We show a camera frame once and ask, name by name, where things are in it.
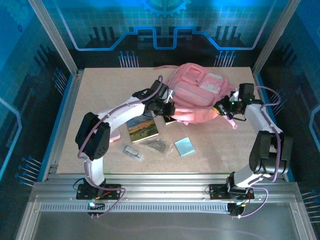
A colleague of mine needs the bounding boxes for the landscape cover book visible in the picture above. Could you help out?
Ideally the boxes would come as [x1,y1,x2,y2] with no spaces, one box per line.
[126,115,160,143]

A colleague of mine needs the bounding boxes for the grey metal tray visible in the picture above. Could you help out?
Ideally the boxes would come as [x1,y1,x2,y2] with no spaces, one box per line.
[14,199,316,240]

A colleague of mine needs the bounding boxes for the small black controller board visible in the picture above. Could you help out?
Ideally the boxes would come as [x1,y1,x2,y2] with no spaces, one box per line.
[227,202,247,218]
[87,201,106,211]

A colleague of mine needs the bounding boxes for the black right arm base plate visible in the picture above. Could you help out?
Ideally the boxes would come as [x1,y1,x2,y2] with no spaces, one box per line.
[208,183,255,201]

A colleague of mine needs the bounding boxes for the pink backpack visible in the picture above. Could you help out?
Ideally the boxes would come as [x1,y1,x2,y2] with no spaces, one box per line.
[153,62,238,130]

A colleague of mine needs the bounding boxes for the clear bag of black clips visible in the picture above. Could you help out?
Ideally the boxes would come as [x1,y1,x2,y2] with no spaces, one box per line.
[139,136,175,157]

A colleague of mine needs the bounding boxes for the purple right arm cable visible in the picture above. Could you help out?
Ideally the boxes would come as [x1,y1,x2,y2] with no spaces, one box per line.
[234,85,282,218]

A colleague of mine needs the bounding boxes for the black cover book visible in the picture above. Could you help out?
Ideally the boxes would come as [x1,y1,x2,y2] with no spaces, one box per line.
[162,114,181,126]

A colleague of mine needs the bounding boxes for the slotted grey cable duct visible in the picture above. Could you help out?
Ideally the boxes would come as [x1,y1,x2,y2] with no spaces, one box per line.
[39,202,231,211]

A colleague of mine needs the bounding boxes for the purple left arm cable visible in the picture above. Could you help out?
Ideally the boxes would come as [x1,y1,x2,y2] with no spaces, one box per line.
[78,74,163,218]

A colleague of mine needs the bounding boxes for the pink pencil case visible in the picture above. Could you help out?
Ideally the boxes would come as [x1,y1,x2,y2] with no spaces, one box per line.
[108,126,121,144]

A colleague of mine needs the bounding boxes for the aluminium frame rail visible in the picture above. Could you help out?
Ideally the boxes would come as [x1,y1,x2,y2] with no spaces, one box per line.
[32,172,301,202]

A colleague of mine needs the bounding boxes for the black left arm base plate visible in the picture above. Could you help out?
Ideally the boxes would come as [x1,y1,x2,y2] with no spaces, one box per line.
[76,183,122,201]

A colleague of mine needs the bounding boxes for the clear bag with small item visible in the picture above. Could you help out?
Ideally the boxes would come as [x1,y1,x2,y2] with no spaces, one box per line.
[122,145,145,163]

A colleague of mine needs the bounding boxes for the aluminium side rail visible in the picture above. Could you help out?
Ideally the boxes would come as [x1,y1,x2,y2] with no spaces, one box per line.
[43,69,85,182]

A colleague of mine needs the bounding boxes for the light blue sticky notepad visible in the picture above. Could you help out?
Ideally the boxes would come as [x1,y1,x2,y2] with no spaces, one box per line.
[174,136,197,157]

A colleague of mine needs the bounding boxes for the aluminium frame post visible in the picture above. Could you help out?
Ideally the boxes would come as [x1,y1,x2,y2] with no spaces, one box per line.
[28,0,85,76]
[252,0,302,76]

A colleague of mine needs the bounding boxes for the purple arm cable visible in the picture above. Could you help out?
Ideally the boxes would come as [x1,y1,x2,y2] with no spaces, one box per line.
[78,74,163,218]
[234,85,282,218]

